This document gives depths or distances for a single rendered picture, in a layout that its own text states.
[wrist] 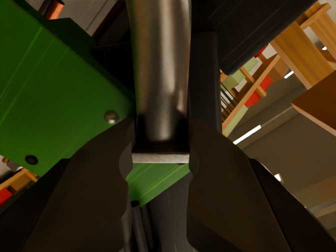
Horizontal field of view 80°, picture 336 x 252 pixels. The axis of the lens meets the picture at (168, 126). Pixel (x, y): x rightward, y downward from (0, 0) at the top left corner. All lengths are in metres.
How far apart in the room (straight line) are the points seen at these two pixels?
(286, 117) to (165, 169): 7.47
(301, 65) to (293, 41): 0.10
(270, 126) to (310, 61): 6.71
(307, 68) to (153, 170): 0.86
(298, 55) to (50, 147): 0.89
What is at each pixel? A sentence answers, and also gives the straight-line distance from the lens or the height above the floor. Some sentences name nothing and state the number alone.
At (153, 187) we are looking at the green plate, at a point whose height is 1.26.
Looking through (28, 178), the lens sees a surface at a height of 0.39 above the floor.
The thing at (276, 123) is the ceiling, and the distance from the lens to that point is 7.62.
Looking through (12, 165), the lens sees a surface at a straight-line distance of 0.42.
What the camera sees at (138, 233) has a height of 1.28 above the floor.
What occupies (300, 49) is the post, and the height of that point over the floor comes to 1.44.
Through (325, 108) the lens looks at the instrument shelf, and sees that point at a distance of 0.62.
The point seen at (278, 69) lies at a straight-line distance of 4.00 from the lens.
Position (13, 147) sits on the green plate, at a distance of 0.20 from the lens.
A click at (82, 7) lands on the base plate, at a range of 0.65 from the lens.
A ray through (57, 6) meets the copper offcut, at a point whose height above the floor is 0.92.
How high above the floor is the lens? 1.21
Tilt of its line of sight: 7 degrees up
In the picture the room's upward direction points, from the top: 136 degrees clockwise
